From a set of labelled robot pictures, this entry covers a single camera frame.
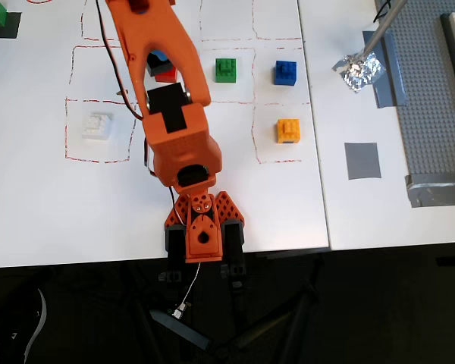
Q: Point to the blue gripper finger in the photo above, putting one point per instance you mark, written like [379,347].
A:
[161,57]

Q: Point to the black lego block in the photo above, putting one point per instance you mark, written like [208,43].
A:
[155,69]

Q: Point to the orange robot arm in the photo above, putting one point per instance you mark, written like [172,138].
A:
[182,144]

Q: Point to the red lego block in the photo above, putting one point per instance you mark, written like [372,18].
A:
[167,77]

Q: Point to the white lego block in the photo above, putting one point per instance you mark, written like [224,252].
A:
[96,126]

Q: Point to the blue lego block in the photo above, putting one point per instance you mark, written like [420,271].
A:
[285,73]

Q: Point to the orange lego block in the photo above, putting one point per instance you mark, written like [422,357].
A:
[288,131]

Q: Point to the dark square marker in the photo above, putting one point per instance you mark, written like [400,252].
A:
[13,26]

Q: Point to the grey tape square marker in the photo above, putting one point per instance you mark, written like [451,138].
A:
[363,161]

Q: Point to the black table clamp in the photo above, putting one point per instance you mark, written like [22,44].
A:
[175,246]
[234,246]

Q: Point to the aluminium foil sheet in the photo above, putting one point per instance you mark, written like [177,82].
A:
[358,74]

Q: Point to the metal pole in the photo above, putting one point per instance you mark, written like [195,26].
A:
[379,34]

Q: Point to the grey tape strip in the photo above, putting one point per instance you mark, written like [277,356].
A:
[440,191]
[393,91]

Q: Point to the grey lego baseplate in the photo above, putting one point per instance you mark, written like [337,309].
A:
[428,113]

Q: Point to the grey flat bar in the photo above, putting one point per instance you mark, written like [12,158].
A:
[182,330]

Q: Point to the black tripod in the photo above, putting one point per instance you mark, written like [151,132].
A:
[288,314]

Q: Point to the black shoe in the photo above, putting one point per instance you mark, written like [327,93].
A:
[11,333]

